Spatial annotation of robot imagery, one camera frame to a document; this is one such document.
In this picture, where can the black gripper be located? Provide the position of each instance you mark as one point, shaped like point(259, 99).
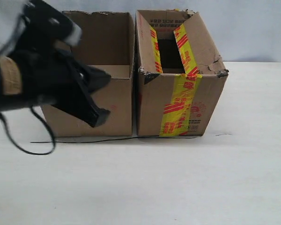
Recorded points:
point(51, 75)

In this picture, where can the plain cardboard box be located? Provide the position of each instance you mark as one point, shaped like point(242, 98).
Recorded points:
point(107, 43)

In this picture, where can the black robot arm with tape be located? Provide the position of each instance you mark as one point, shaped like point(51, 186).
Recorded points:
point(10, 75)

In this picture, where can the cardboard box with yellow tape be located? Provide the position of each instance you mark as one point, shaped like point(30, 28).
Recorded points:
point(181, 73)

